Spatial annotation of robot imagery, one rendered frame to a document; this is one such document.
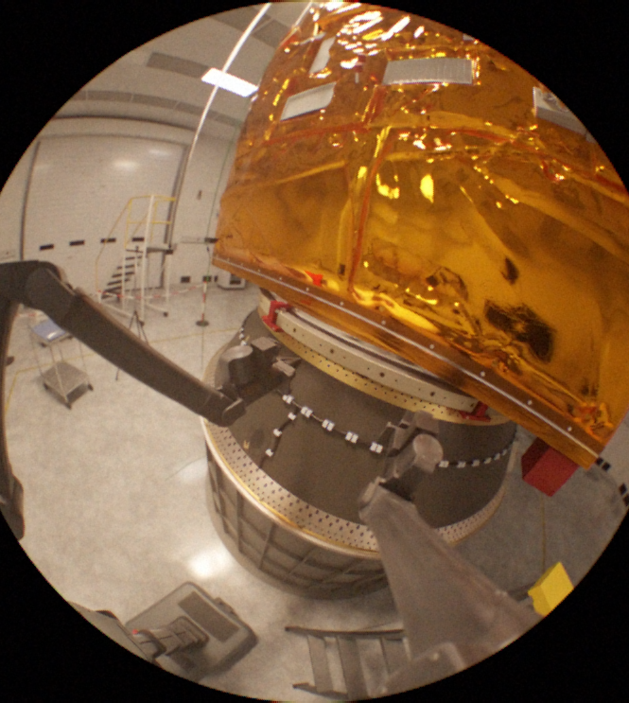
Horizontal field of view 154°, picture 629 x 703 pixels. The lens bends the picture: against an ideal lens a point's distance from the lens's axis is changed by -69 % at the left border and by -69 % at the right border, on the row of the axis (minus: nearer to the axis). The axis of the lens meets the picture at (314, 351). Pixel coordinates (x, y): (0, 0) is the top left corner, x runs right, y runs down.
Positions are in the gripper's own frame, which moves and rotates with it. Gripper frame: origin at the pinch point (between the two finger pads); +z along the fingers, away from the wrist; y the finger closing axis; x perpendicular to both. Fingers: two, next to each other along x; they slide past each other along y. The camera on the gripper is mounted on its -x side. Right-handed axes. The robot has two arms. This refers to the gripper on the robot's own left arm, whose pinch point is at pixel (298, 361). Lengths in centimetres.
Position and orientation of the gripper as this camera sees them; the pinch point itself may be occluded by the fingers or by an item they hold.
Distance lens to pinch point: 61.3
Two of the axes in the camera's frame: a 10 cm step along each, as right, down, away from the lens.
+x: -1.3, 8.3, 5.4
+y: -7.7, -4.3, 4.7
